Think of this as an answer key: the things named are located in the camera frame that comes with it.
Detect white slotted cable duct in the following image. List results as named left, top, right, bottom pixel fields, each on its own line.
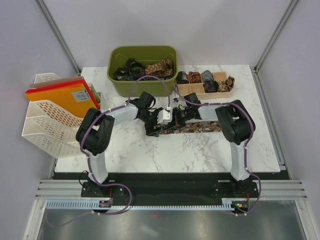
left=45, top=199, right=237, bottom=211

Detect purple cable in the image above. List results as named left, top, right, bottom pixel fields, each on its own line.
left=46, top=74, right=172, bottom=227
left=173, top=82, right=263, bottom=217

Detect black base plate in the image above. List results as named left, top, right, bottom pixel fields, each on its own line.
left=81, top=173, right=258, bottom=205

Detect orange folder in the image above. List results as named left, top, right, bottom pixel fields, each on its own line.
left=25, top=83, right=100, bottom=118

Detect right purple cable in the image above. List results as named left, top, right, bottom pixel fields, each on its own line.
left=173, top=82, right=263, bottom=217

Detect black rolled tie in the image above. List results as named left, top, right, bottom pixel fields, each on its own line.
left=176, top=71, right=189, bottom=85

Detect white plastic file rack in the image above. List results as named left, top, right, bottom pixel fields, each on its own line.
left=21, top=72, right=108, bottom=159

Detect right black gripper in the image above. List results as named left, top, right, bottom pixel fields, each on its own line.
left=166, top=107, right=193, bottom=131

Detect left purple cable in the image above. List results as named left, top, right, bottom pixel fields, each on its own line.
left=46, top=74, right=172, bottom=227

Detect red patterned rolled tie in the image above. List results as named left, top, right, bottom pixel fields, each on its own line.
left=188, top=71, right=202, bottom=84

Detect brown patterned tie in bin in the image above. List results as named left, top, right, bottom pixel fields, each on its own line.
left=144, top=59, right=174, bottom=77

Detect dark patterned rolled tie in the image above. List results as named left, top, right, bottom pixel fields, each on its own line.
left=203, top=80, right=219, bottom=93

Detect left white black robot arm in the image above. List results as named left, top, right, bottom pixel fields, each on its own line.
left=75, top=92, right=164, bottom=197

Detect aluminium corner post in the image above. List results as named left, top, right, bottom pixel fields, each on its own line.
left=34, top=0, right=82, bottom=76
left=253, top=0, right=301, bottom=73

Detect red folder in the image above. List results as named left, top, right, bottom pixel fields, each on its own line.
left=25, top=77, right=101, bottom=104

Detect brown patterned loose tie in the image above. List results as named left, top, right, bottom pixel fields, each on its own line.
left=217, top=76, right=235, bottom=92

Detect right aluminium corner post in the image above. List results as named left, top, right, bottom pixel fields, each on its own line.
left=253, top=0, right=301, bottom=73

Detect left aluminium corner post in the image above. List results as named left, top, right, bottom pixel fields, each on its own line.
left=34, top=0, right=82, bottom=76

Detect wooden compartment tray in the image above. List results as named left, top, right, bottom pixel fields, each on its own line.
left=176, top=71, right=233, bottom=100

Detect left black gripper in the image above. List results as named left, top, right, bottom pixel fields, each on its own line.
left=138, top=108, right=164, bottom=138

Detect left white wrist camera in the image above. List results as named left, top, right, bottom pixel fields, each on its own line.
left=157, top=107, right=173, bottom=125

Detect grey blue rolled tie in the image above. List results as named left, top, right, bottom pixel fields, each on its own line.
left=201, top=70, right=215, bottom=83

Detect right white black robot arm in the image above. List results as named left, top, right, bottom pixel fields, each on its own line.
left=172, top=93, right=256, bottom=197

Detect olive green plastic bin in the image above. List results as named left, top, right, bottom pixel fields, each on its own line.
left=107, top=45, right=178, bottom=97

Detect aluminium rail frame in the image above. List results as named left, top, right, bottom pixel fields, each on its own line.
left=35, top=179, right=307, bottom=201

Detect black ties in bin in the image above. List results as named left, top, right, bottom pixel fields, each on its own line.
left=114, top=58, right=146, bottom=81

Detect brown cat pattern tie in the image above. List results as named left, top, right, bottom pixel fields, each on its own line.
left=160, top=120, right=222, bottom=135

